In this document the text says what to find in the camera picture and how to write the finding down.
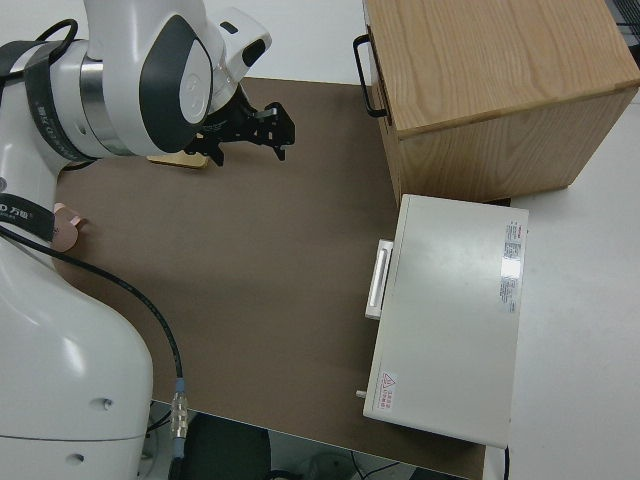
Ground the wooden drawer cabinet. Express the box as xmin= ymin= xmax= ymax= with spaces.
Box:
xmin=362 ymin=0 xmax=640 ymax=204

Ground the brown table mat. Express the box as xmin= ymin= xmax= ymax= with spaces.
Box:
xmin=52 ymin=76 xmax=489 ymax=480

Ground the wooden mug rack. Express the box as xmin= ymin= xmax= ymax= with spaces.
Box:
xmin=146 ymin=152 xmax=209 ymax=171

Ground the white toaster oven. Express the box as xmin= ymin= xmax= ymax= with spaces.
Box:
xmin=353 ymin=193 xmax=530 ymax=448

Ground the black cabinet handle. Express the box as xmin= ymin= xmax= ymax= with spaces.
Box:
xmin=352 ymin=34 xmax=389 ymax=117

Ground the pink mug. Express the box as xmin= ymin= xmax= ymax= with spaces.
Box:
xmin=52 ymin=202 xmax=87 ymax=256

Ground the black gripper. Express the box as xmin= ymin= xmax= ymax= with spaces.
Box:
xmin=184 ymin=87 xmax=297 ymax=169

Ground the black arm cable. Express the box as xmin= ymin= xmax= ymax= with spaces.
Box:
xmin=0 ymin=18 xmax=190 ymax=480

